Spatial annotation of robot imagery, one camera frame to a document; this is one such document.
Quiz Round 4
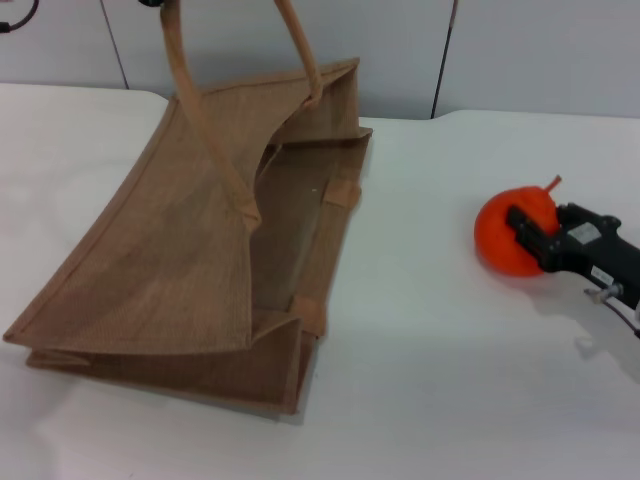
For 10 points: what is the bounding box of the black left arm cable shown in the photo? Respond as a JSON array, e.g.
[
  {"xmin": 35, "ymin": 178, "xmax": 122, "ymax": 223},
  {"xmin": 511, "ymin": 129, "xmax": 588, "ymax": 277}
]
[{"xmin": 0, "ymin": 0, "xmax": 40, "ymax": 35}]

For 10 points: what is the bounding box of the brown jute handbag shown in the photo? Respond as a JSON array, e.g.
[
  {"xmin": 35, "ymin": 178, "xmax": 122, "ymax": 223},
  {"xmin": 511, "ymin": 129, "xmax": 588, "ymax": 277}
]
[{"xmin": 2, "ymin": 0, "xmax": 375, "ymax": 416}]

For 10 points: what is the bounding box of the thin right arm cable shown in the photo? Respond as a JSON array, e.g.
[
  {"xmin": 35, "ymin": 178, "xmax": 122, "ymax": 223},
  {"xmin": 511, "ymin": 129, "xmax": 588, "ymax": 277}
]
[{"xmin": 583, "ymin": 282, "xmax": 640, "ymax": 342}]

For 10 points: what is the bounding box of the orange fruit with stem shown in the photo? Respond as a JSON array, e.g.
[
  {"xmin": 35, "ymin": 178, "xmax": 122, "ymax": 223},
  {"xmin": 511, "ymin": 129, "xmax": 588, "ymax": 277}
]
[{"xmin": 473, "ymin": 174, "xmax": 564, "ymax": 278}]

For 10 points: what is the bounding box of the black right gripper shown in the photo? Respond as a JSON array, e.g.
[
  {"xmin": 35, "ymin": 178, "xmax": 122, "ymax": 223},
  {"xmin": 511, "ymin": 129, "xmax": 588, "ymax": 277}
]
[{"xmin": 506, "ymin": 201, "xmax": 640, "ymax": 311}]

